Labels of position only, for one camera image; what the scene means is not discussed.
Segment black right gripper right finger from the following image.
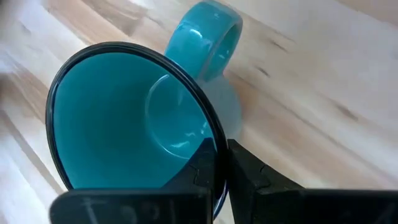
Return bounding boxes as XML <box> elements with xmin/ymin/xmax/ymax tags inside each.
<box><xmin>226</xmin><ymin>139</ymin><xmax>398</xmax><ymax>224</ymax></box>

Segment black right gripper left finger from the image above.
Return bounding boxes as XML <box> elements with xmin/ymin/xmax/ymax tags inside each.
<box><xmin>49</xmin><ymin>138</ymin><xmax>219</xmax><ymax>224</ymax></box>

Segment teal mug with dark rim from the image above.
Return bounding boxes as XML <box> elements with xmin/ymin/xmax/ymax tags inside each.
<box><xmin>45</xmin><ymin>0</ymin><xmax>244</xmax><ymax>219</ymax></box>

